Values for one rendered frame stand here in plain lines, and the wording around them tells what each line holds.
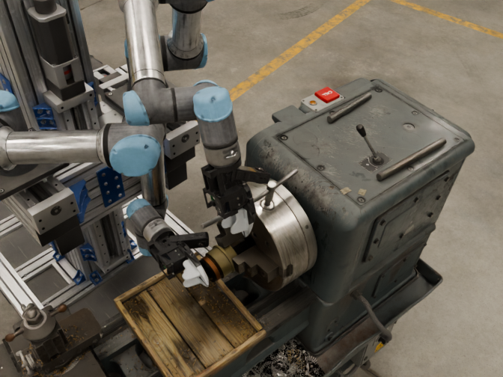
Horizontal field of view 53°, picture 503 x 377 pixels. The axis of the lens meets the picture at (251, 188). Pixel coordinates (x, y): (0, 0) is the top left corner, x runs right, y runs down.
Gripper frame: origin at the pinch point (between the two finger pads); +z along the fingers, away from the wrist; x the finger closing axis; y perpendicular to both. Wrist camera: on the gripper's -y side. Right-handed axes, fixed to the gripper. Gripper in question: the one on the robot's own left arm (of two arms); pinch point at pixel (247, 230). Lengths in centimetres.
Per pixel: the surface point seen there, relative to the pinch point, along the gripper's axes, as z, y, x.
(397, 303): 78, -66, -10
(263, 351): 58, -5, -14
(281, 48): 54, -214, -251
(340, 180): 4.5, -34.7, -3.7
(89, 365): 29, 42, -20
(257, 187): 2.7, -16.0, -17.4
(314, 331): 63, -25, -12
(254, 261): 18.1, -5.5, -8.9
